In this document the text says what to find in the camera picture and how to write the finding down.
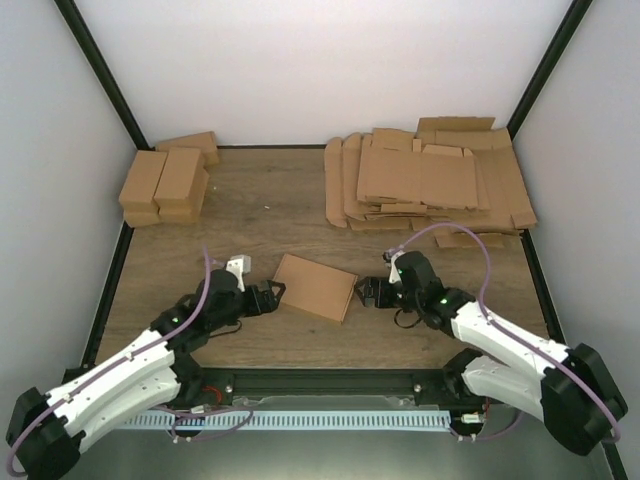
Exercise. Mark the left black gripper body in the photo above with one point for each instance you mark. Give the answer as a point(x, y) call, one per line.
point(256, 308)

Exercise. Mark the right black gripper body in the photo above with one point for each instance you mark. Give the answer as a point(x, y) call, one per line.
point(391, 301)

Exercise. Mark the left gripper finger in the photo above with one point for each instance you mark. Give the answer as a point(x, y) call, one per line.
point(270, 305)
point(277, 289)

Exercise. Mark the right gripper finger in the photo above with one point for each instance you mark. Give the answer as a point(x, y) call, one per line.
point(366, 283)
point(366, 296)

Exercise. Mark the brown cardboard box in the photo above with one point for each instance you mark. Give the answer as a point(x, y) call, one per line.
point(314, 288)

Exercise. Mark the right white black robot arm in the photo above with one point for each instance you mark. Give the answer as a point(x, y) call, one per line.
point(570, 390)

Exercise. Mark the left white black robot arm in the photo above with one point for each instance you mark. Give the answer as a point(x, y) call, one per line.
point(48, 432)

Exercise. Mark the folded box bottom right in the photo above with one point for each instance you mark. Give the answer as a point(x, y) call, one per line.
point(190, 213)

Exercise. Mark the folded box top right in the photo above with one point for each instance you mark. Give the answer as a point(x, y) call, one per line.
point(177, 184)

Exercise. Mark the folded box bottom left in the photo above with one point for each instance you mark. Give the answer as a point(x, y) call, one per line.
point(139, 219)

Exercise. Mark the folded box at back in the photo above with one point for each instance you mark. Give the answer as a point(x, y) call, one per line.
point(206, 142)

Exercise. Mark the folded box top left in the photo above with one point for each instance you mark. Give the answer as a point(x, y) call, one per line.
point(142, 180)

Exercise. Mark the top flat cardboard sheet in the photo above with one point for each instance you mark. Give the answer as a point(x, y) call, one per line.
point(441, 177)

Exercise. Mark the stack of flat cardboard sheets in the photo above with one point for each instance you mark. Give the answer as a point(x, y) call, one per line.
point(505, 207)

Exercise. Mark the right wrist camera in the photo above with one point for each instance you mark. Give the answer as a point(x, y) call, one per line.
point(390, 258)

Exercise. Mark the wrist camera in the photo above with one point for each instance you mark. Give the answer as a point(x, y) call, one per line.
point(239, 266)
point(390, 258)

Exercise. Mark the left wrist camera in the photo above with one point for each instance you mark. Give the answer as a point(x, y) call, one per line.
point(239, 266)

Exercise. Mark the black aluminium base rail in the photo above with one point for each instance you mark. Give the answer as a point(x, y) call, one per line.
point(423, 386)

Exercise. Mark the light blue slotted cable duct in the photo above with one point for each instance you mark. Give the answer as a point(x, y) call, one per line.
point(279, 420)

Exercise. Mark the left black frame post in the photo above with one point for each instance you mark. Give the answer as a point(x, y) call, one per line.
point(92, 53)

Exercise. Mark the black frame post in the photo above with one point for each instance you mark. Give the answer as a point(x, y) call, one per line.
point(92, 53)
point(563, 35)

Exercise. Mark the right black frame post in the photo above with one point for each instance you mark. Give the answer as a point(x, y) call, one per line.
point(563, 35)

